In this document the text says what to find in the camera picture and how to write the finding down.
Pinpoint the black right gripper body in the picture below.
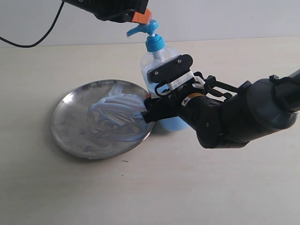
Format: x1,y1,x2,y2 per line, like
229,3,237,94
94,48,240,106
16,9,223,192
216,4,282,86
142,92,222,143

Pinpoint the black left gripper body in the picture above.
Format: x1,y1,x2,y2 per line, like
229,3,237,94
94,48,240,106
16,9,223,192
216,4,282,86
64,0,148,23

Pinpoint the blue liquid soap pump bottle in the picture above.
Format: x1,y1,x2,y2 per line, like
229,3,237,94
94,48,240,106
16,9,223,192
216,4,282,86
127,20,188,132

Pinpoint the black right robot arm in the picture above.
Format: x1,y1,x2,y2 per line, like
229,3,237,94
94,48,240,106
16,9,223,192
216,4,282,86
142,71,300,149

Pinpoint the smeared light blue paste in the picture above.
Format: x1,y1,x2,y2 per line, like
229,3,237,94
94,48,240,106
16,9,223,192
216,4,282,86
80,84,149,154

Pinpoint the round stainless steel plate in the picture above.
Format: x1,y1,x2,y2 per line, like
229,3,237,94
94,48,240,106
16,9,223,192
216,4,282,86
51,79,154,160

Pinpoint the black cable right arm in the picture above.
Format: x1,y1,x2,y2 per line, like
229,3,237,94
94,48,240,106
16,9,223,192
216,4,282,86
193,71,239,101

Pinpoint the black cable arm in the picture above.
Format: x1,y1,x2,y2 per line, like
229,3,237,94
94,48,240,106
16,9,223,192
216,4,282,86
0,1,64,48
193,71,239,101

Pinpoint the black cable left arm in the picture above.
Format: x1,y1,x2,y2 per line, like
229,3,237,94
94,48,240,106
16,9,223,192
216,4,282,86
0,1,64,48

